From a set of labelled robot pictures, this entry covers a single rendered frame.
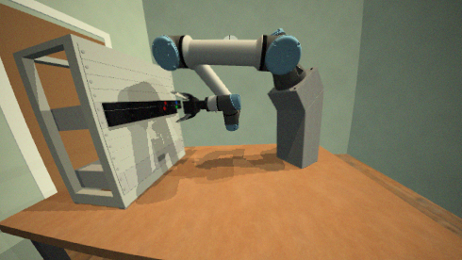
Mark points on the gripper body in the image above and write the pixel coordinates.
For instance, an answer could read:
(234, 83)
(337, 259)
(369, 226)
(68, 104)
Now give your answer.
(190, 106)

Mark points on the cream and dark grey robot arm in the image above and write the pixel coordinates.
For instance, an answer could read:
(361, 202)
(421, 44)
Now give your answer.
(278, 53)

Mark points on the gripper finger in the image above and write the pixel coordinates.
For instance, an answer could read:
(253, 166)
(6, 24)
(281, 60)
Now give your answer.
(182, 95)
(187, 116)

